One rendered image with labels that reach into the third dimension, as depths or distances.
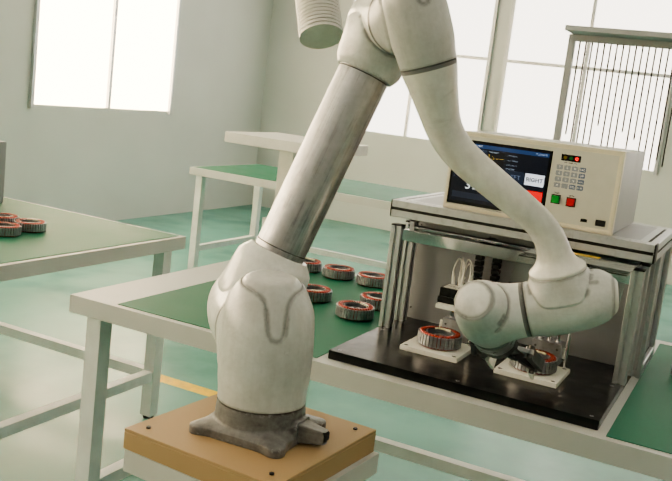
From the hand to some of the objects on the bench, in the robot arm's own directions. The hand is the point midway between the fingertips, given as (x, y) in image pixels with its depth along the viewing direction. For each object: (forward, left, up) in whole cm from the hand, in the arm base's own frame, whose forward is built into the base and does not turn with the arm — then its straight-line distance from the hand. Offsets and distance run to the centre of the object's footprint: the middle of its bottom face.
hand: (511, 364), depth 191 cm
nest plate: (+22, 0, -7) cm, 23 cm away
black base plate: (+24, +12, -9) cm, 28 cm away
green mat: (+44, -53, -11) cm, 70 cm away
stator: (+22, 0, -6) cm, 23 cm away
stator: (+50, +74, -8) cm, 90 cm away
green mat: (+46, +76, -8) cm, 89 cm away
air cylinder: (+36, 0, -8) cm, 37 cm away
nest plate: (+22, +24, -7) cm, 34 cm away
